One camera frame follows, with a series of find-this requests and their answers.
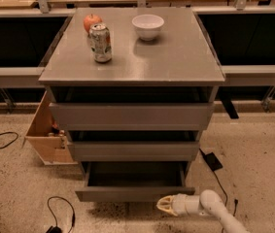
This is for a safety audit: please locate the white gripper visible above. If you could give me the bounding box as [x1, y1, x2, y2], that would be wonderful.
[156, 194, 202, 216]

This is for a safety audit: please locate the grey bottom drawer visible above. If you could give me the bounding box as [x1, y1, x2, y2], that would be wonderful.
[76, 161, 195, 202]

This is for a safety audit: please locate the grey drawer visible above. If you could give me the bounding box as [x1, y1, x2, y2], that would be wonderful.
[50, 103, 214, 131]
[68, 142, 199, 161]
[76, 161, 195, 202]

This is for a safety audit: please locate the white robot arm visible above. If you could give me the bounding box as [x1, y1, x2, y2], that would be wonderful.
[156, 189, 250, 233]

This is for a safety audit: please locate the grey top drawer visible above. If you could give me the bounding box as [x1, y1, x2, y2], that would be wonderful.
[50, 103, 214, 131]

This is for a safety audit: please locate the grey middle drawer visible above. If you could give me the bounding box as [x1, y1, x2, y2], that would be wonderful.
[68, 142, 199, 161]

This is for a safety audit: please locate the grey drawer cabinet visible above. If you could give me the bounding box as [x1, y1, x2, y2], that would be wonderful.
[39, 8, 224, 162]

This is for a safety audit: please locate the black power adapter right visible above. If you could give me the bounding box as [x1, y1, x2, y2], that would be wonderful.
[199, 150, 228, 201]

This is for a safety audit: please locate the cardboard box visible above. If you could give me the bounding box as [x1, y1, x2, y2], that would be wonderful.
[25, 94, 75, 165]

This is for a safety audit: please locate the white ceramic bowl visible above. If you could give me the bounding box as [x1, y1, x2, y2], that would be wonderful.
[132, 15, 164, 41]

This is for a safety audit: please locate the crumpled soda can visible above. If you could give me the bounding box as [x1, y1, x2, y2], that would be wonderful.
[89, 22, 112, 63]

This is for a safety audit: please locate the red apple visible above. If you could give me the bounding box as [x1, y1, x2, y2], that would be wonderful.
[84, 14, 102, 33]

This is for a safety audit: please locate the black cable bottom left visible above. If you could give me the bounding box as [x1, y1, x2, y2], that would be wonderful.
[45, 196, 77, 233]

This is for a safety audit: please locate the grey metal rail frame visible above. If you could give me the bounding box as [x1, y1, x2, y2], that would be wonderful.
[0, 8, 275, 88]

